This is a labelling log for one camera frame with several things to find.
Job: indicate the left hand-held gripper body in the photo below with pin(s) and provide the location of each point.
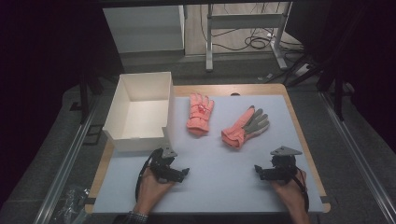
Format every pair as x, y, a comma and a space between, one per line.
162, 165

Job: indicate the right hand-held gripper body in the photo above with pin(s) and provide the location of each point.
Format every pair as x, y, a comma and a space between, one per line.
284, 165

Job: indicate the pink glove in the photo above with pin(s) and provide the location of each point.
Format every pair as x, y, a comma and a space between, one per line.
199, 124
235, 132

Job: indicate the white box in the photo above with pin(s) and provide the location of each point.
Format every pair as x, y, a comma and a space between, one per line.
140, 119

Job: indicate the person's left hand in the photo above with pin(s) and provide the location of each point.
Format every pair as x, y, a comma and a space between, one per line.
152, 189

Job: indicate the person's right hand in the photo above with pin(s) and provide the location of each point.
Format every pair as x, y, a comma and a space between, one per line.
291, 193

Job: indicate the light blue table mat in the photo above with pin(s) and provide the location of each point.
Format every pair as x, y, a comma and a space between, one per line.
218, 186

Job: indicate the black stand leg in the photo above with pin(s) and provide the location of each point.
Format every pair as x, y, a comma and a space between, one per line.
339, 96
84, 99

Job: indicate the white power strip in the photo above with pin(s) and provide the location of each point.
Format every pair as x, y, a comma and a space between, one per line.
302, 70

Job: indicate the clear plastic bag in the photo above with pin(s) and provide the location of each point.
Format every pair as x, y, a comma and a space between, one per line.
73, 203

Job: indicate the white cabinet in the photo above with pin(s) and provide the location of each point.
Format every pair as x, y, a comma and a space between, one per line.
143, 28

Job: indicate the metal floor rail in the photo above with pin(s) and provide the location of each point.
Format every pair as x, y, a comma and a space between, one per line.
65, 168
358, 155

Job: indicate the black floor bracket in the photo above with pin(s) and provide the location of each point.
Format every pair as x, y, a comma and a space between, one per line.
93, 134

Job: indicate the grey metal stand frame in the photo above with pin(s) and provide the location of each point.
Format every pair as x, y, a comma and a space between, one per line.
246, 21

